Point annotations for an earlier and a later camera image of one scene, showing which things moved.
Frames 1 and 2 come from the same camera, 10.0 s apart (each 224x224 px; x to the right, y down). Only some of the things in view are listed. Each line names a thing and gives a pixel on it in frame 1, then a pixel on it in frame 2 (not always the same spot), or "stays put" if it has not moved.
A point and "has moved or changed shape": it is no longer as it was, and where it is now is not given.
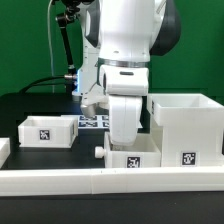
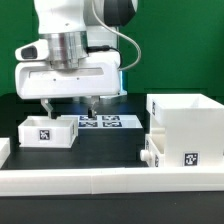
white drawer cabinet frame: [192, 129] stays put
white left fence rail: [5, 150] stays put
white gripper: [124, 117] -> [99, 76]
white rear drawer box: [48, 131] stays put
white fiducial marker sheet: [96, 122] stays put
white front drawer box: [146, 152] has moved or changed shape
